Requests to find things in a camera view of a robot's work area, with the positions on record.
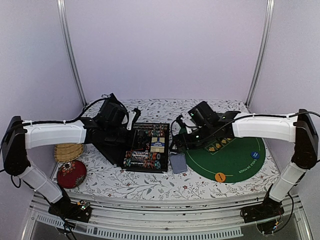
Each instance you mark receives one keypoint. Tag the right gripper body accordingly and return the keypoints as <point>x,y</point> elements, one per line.
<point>204,137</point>

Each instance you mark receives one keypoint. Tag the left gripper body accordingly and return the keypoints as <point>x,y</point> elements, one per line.
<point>139,136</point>

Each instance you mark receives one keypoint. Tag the black poker chip case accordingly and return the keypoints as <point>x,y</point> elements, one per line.
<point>142,142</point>

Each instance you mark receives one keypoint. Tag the orange big blind button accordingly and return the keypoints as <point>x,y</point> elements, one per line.
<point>220,177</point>

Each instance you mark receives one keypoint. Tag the blue small blind button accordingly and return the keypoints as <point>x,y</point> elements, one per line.
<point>255,155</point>

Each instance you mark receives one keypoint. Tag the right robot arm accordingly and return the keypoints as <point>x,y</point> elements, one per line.
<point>296,128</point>

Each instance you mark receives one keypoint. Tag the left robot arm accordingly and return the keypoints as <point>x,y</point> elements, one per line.
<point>21,136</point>

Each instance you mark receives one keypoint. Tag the green poker felt mat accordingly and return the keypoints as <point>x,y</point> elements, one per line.
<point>232,157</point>

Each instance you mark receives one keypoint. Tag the blue playing card deck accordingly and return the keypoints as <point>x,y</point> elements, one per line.
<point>178,163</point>

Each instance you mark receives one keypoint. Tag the woven wicker basket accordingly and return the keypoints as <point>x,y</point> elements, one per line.
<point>67,152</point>

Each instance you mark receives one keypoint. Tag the floral tablecloth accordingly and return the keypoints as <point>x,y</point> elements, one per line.
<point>106,180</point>

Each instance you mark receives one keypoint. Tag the poker chip row near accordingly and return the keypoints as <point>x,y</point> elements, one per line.
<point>146,160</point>

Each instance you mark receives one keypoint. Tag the boxed playing cards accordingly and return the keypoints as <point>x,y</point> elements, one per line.
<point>157,145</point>

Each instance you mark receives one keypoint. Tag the red embroidered round cushion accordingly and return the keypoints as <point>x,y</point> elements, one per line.
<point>71,174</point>

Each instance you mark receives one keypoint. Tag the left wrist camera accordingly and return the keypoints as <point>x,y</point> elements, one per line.
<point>133,116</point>

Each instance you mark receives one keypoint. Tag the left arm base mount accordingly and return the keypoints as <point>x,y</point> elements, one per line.
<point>80,211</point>

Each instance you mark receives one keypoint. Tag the front aluminium rail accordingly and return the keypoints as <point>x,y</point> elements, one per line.
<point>200,219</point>

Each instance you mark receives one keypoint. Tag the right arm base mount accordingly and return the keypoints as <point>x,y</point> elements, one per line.
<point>262,212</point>

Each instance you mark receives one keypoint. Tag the right aluminium frame post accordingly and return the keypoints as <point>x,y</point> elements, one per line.
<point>270,4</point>

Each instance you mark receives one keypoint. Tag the aluminium frame post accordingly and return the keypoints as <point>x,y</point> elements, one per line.
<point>270,4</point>
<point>61,7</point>

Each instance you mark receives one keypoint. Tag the left aluminium frame post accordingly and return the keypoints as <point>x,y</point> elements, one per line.
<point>61,7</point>

